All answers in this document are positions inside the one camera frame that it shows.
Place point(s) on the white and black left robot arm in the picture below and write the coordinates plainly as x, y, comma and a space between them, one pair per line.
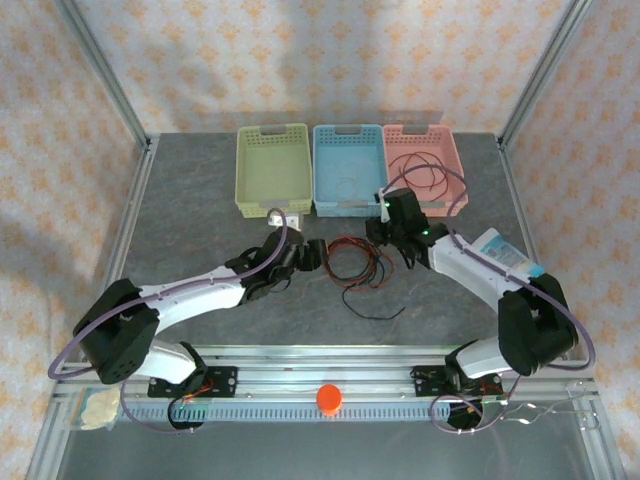
200, 295

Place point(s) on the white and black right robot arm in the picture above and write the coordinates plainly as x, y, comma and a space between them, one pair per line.
465, 270

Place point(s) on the pink plastic basket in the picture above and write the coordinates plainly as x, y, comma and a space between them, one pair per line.
425, 145

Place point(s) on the blue plastic basket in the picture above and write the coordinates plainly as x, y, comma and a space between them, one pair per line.
350, 150

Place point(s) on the green plastic basket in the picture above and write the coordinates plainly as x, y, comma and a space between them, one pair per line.
272, 170

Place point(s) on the blue white wipes pack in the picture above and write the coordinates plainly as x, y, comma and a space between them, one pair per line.
505, 255

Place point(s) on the orange round cap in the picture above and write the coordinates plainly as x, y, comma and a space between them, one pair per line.
329, 399

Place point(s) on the plastic bag with beige cloth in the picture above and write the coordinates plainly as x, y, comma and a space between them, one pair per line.
100, 407

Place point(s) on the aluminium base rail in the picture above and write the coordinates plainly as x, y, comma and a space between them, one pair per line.
300, 372

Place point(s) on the aluminium side rail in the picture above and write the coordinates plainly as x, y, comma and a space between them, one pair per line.
125, 240
518, 200

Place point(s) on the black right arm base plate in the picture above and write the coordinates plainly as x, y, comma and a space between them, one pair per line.
425, 382

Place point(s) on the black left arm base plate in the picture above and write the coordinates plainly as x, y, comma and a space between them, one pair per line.
225, 382

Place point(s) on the aluminium frame post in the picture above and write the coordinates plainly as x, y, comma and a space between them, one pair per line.
540, 80
109, 80

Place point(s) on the aluminium frame leg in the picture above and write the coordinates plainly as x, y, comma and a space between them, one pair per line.
47, 445
607, 445

